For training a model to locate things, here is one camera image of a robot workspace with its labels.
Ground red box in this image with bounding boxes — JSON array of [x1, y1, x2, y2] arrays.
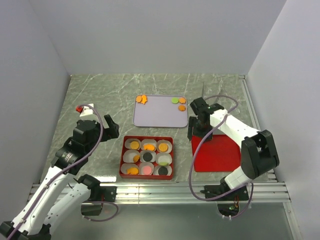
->
[[119, 135, 174, 181]]

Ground white paper cup bottom right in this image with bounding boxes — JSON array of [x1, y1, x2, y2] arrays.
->
[[153, 165, 173, 176]]

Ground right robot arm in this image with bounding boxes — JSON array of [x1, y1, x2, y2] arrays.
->
[[187, 97, 280, 200]]

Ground white paper cup top middle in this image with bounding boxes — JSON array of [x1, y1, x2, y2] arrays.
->
[[140, 139, 157, 152]]

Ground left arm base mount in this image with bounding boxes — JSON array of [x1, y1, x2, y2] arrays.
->
[[80, 186, 119, 219]]

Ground white paper cup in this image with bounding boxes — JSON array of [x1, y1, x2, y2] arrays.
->
[[155, 152, 173, 166], [157, 140, 173, 153], [120, 163, 139, 175], [139, 162, 154, 176], [124, 138, 141, 150], [153, 165, 173, 176], [140, 150, 156, 163], [122, 149, 140, 163], [140, 139, 157, 152]]

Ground orange dotted round cookie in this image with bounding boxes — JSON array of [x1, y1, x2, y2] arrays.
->
[[130, 140, 140, 150]]

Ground orange swirl cookie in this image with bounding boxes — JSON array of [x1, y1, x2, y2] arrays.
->
[[133, 154, 140, 163]]

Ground white paper cup bottom left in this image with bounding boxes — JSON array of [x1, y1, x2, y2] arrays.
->
[[120, 163, 139, 175]]

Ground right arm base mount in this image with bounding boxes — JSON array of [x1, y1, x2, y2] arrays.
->
[[200, 183, 253, 220]]

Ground black sandwich cookie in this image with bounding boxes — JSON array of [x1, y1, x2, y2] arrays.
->
[[142, 152, 153, 162], [158, 166, 169, 176]]

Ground red box lid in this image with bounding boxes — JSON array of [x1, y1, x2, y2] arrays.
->
[[192, 134, 241, 173]]

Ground white paper cup top left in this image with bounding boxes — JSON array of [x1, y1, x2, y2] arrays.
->
[[124, 138, 141, 150]]

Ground white paper cup top right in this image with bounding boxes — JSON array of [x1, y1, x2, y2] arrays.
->
[[157, 140, 173, 153]]

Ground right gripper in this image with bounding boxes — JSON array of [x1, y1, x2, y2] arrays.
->
[[187, 116, 213, 144]]

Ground lavender tray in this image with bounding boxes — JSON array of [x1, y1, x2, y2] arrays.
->
[[132, 94, 189, 128]]

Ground orange round sandwich cookie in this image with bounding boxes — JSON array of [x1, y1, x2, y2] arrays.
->
[[158, 142, 169, 153]]

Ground pink macaron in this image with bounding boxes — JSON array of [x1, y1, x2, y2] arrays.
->
[[142, 165, 153, 175]]

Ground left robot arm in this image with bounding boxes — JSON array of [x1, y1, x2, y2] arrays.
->
[[0, 115, 119, 240]]

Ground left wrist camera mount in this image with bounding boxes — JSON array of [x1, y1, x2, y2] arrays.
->
[[75, 106, 98, 122]]

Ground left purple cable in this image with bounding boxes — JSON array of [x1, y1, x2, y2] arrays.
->
[[7, 103, 121, 240]]

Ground white paper cup middle right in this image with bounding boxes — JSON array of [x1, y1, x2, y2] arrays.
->
[[155, 152, 173, 166]]

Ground orange fish cookie corner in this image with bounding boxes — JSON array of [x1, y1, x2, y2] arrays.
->
[[140, 95, 148, 104]]

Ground white paper cup middle left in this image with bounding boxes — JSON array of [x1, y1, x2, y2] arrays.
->
[[122, 149, 140, 163]]

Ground white paper cup bottom middle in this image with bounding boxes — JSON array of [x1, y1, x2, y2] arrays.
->
[[139, 162, 154, 176]]

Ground metal tongs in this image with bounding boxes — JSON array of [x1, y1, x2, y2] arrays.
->
[[201, 82, 205, 99]]

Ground white paper cup centre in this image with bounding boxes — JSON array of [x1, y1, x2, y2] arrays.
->
[[140, 150, 156, 163]]

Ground brown chip cookie right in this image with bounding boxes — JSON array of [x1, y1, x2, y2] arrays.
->
[[178, 105, 187, 112]]

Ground small orange flower cookie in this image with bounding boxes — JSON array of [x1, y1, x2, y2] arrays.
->
[[179, 97, 186, 104]]

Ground aluminium rail frame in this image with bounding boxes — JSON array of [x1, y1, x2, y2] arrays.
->
[[27, 74, 292, 206]]

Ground orange fish cookie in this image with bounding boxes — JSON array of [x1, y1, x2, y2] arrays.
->
[[143, 144, 156, 151], [126, 167, 139, 175]]

